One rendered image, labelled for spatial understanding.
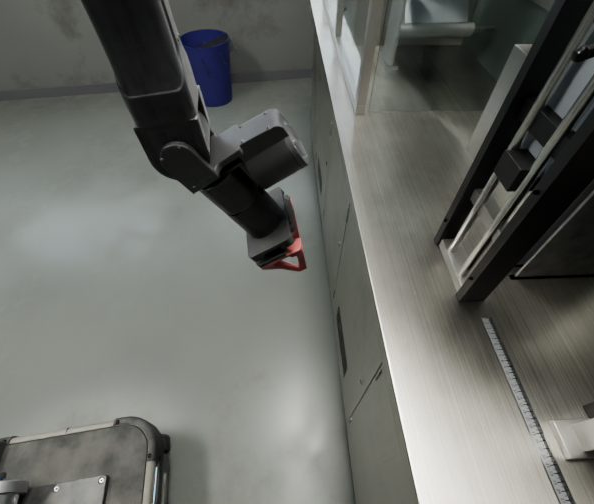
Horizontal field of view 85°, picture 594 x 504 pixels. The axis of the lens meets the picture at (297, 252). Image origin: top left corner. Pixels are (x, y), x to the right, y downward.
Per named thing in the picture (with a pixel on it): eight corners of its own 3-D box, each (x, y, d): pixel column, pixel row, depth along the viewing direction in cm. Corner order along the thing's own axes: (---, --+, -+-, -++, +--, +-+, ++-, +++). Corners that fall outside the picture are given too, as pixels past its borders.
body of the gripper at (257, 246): (286, 193, 48) (257, 159, 43) (297, 245, 42) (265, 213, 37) (250, 212, 50) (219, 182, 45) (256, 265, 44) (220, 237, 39)
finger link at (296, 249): (315, 236, 52) (285, 201, 46) (325, 272, 48) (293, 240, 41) (280, 253, 54) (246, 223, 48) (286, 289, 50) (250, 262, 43)
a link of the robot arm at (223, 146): (159, 111, 36) (150, 158, 30) (245, 47, 32) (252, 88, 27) (229, 180, 45) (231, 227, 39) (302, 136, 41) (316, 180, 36)
